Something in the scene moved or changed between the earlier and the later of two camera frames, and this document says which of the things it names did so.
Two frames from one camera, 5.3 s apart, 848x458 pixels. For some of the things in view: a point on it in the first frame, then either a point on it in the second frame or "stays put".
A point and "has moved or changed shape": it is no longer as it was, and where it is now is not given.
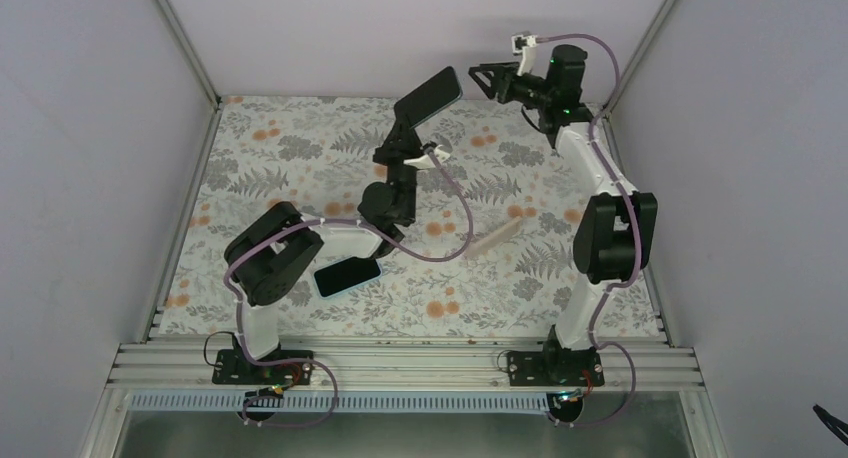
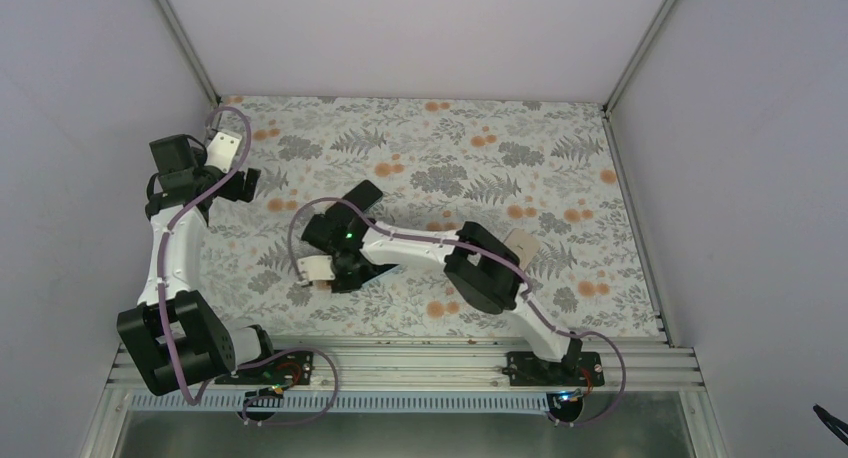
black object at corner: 832,423 stays put
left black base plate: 234,366 stays put
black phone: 431,98 -> 363,196
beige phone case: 492,239 has moved or changed shape
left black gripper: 405,146 -> 234,191
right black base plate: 555,369 stays put
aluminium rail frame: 473,366 stays put
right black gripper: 505,74 -> 355,282
